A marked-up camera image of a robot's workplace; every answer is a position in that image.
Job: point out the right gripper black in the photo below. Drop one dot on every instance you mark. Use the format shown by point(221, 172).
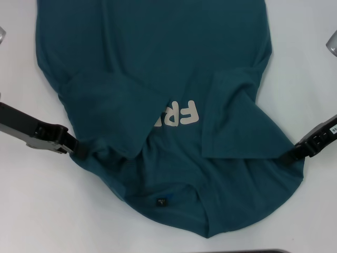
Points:
point(321, 137)

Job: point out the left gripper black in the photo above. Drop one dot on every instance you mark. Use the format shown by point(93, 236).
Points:
point(18, 124)

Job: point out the teal blue printed t-shirt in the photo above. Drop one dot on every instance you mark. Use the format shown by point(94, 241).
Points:
point(158, 52)

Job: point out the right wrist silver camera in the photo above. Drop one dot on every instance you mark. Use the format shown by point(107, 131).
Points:
point(333, 44)

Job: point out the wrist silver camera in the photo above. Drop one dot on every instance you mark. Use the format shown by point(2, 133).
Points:
point(333, 44)
point(2, 35)

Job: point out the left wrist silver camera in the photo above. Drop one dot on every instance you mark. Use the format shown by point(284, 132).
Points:
point(2, 35)

